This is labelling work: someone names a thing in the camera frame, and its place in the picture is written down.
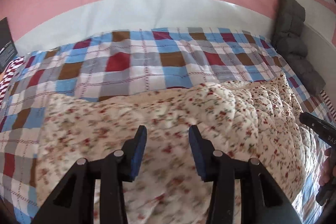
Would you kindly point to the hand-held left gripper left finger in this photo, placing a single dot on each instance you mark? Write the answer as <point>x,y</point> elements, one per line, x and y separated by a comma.
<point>135,155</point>

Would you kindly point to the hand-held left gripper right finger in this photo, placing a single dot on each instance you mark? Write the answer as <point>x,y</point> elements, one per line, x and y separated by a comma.
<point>199,155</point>

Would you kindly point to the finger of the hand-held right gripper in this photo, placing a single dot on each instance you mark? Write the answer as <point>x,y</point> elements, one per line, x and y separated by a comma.
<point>319,127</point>

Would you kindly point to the floral quilted blanket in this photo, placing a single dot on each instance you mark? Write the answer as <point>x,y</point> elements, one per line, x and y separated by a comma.
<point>183,113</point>

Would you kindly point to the person's right hand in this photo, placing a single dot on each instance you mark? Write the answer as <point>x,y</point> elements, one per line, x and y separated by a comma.
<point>328,165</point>

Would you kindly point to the dark grey pillow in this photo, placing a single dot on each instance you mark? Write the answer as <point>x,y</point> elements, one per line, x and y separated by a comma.
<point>302,66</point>

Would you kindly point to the plaid bed sheet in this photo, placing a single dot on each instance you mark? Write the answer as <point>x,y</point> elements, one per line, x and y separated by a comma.
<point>118,61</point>

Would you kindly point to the grey quilted cushion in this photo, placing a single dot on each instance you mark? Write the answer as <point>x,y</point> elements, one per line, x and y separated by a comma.
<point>288,14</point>

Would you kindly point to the black cardboard box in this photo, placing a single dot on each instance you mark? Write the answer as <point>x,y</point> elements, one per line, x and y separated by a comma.
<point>6,45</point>

